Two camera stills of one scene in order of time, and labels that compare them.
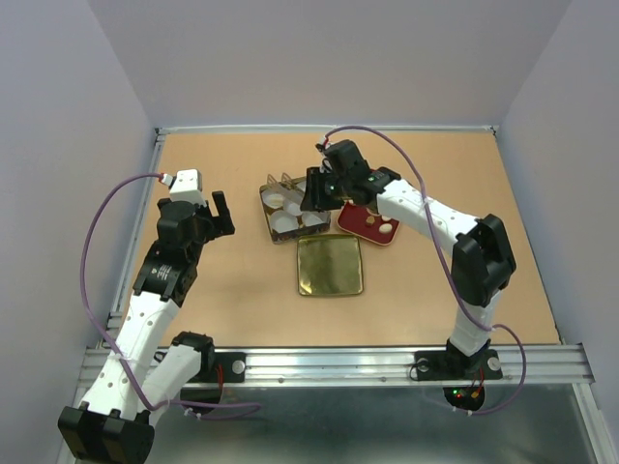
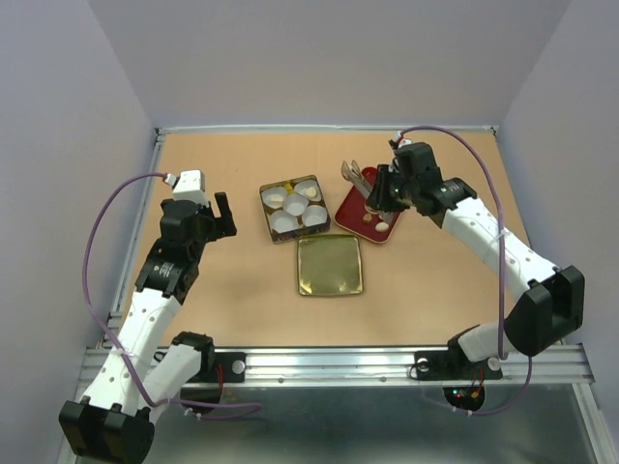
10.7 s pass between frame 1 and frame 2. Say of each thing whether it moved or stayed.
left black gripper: stayed
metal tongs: moved
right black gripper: moved
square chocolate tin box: stayed
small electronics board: stayed
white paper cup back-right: stayed
